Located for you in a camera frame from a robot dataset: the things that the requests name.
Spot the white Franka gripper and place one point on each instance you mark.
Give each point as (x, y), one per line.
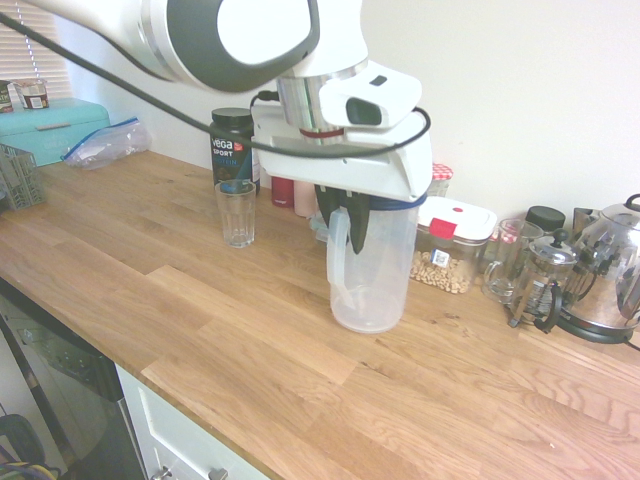
(370, 172)

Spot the clear pitcher with blue lid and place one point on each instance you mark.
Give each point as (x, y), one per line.
(370, 290)

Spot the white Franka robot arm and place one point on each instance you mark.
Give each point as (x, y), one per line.
(260, 30)

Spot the red water bottle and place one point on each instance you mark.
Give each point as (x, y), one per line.
(282, 192)

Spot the pink bottle with black cap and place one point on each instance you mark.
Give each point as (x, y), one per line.
(304, 200)

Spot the clear ribbed drinking glass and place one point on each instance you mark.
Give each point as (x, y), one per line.
(236, 220)

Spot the jar with red checkered lid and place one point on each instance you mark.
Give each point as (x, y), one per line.
(442, 175)
(507, 234)

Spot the cereal container with white lid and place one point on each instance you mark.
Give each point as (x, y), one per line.
(457, 220)

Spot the black Vega protein tub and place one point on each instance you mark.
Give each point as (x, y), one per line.
(227, 150)

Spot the clear glass mug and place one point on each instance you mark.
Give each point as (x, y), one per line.
(505, 270)

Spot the jar with black lid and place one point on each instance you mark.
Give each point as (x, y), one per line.
(545, 217)

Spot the glass french press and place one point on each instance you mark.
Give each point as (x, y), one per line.
(547, 280)

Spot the clear zip bag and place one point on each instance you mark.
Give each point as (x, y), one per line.
(107, 147)

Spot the white cabinet drawer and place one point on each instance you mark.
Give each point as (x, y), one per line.
(175, 430)

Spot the stainless steel electric kettle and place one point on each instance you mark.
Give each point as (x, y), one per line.
(612, 270)

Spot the black kettle base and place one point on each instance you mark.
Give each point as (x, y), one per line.
(595, 331)

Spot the silver drawer knob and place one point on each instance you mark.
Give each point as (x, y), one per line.
(217, 474)
(162, 473)

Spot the teal bread box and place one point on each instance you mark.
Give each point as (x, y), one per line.
(55, 132)

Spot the grey plastic basket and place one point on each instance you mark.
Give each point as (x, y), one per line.
(20, 180)

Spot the black dishwasher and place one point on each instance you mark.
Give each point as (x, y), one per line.
(65, 390)

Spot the green printed cup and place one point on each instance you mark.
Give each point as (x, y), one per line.
(5, 97)

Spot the white window blinds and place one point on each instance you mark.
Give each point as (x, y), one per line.
(20, 60)

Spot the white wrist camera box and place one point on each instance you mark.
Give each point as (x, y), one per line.
(390, 90)

